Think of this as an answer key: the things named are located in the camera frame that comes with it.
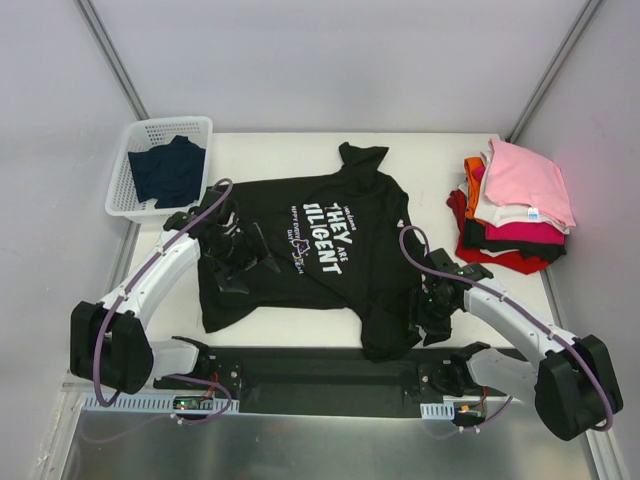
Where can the magenta t shirt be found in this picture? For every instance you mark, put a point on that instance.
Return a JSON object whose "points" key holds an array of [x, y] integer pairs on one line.
{"points": [[512, 222]]}

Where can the white cable duct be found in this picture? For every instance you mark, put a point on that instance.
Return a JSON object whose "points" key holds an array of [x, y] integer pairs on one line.
{"points": [[163, 403], [444, 411]]}

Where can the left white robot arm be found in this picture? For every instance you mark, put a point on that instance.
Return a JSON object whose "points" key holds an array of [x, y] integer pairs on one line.
{"points": [[109, 342]]}

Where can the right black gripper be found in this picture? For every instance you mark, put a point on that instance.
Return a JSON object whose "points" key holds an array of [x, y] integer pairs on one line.
{"points": [[430, 320]]}

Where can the right white cable duct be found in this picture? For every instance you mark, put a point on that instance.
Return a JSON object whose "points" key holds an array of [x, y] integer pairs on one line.
{"points": [[444, 411]]}

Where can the red t shirt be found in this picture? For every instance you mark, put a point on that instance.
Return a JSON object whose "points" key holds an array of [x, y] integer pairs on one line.
{"points": [[512, 260]]}

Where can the left white cable duct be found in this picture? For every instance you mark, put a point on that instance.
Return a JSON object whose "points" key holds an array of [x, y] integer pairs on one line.
{"points": [[163, 403]]}

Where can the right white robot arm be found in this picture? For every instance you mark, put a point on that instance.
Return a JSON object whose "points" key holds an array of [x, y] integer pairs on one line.
{"points": [[484, 297]]}

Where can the aluminium frame rail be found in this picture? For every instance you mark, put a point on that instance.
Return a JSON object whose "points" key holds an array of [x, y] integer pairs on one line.
{"points": [[468, 371]]}

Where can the white t shirt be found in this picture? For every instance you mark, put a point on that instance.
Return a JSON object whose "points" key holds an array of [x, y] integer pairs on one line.
{"points": [[533, 213]]}

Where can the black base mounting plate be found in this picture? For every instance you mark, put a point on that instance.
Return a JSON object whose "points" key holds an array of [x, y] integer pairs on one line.
{"points": [[337, 382]]}

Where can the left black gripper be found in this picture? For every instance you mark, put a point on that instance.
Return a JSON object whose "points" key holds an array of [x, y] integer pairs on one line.
{"points": [[245, 257]]}

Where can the white plastic laundry basket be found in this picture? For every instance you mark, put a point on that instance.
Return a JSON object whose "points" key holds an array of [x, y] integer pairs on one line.
{"points": [[122, 199]]}

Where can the navy blue t shirt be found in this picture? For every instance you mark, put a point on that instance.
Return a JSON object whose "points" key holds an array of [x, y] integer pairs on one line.
{"points": [[170, 174]]}

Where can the pink t shirt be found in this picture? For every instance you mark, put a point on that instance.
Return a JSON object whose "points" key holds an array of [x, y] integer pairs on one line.
{"points": [[518, 176]]}

